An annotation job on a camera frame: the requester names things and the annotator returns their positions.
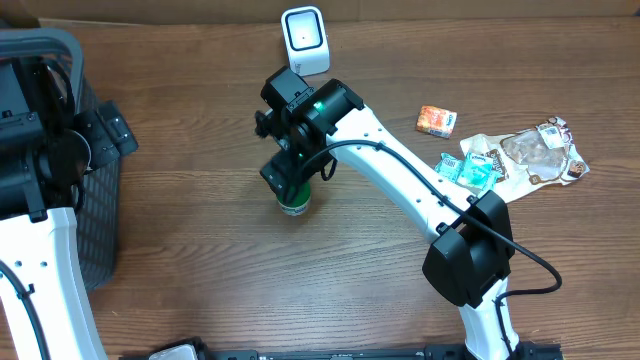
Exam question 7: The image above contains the green lid jar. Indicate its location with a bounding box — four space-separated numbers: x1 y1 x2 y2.
277 182 311 216

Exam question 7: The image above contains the orange tissue pack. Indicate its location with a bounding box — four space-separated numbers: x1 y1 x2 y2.
416 106 457 139

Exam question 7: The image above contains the teal packet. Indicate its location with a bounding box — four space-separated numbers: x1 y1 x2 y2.
435 153 488 197

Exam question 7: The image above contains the Kleenex tissue pack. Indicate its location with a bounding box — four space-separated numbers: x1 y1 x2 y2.
456 152 498 194

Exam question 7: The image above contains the clear dried mushroom bag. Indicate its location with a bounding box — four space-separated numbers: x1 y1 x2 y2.
500 117 590 185

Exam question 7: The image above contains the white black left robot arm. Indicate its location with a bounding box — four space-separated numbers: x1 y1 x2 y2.
1 56 138 359

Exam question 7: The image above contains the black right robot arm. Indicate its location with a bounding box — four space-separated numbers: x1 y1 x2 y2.
255 67 519 359

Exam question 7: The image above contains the white barcode scanner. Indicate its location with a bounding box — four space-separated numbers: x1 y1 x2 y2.
281 5 330 77

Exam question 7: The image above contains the grey plastic mesh basket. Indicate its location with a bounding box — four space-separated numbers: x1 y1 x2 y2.
1 28 121 291

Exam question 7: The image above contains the brown cardboard back panel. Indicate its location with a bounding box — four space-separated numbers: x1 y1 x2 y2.
1 0 639 27

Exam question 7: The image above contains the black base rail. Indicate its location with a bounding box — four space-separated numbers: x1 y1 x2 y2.
119 337 566 360

